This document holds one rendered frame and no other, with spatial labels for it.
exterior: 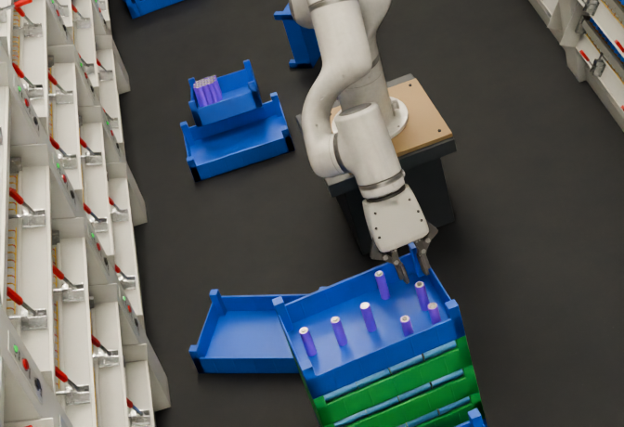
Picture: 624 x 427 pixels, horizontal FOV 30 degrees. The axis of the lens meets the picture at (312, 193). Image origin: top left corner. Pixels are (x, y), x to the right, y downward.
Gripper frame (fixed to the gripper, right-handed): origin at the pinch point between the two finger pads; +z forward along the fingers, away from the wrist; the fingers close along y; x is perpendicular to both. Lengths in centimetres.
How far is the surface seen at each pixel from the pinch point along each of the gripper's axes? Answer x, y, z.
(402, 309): -3.7, 4.0, 8.1
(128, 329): -45, 57, 3
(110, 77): -158, 43, -39
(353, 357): 2.2, 16.4, 10.8
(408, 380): 4.7, 8.6, 18.0
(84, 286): -19, 58, -15
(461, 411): -1.4, 0.6, 30.9
